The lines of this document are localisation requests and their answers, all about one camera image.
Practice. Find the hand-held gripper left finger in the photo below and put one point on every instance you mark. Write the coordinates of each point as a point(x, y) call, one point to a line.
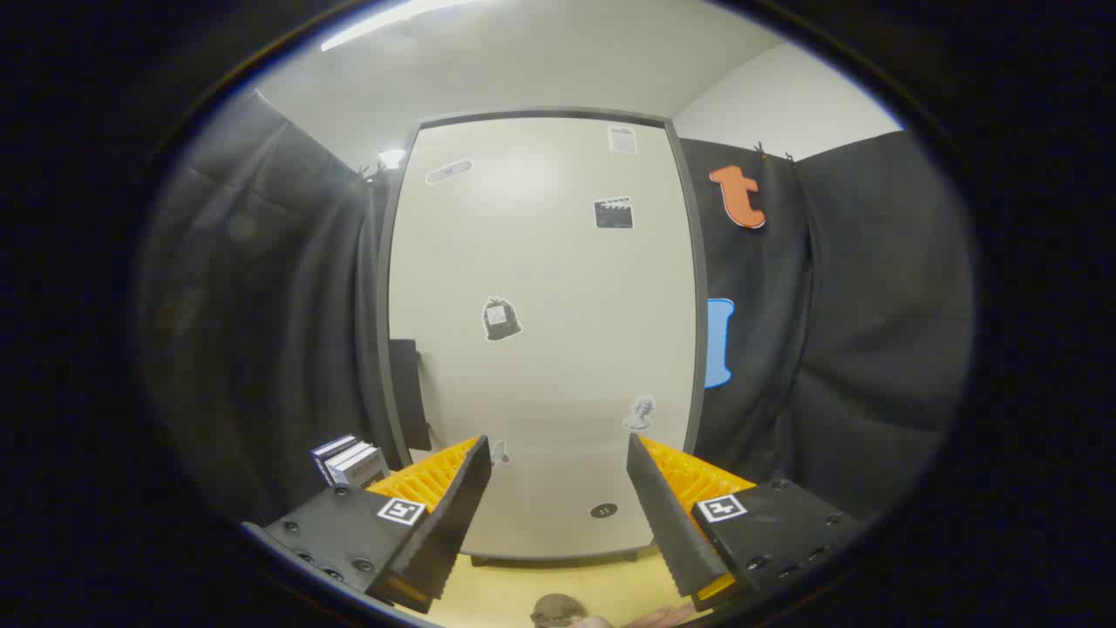
point(449, 523)

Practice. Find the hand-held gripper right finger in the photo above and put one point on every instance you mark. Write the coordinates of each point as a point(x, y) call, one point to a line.
point(667, 532)

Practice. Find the white and blue book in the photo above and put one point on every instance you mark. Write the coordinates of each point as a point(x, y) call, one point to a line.
point(347, 456)

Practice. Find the black backdrop cloth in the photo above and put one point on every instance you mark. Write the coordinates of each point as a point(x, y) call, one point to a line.
point(261, 305)

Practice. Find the grey shoe cabinet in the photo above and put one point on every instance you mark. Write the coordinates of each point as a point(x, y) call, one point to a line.
point(701, 288)

